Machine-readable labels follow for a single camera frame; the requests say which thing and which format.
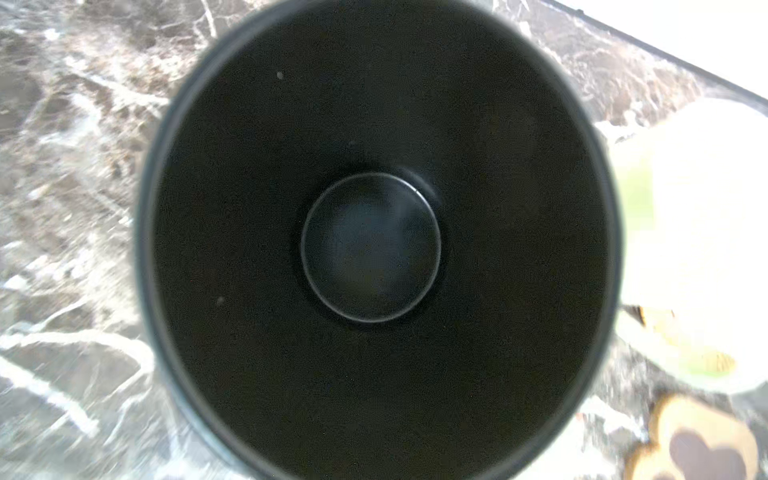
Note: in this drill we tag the black mug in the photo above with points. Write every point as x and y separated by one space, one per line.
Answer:
377 240

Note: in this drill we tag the green handled white mug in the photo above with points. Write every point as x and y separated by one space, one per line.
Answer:
693 195

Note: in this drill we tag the cork paw print coaster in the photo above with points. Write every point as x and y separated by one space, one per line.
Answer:
691 440

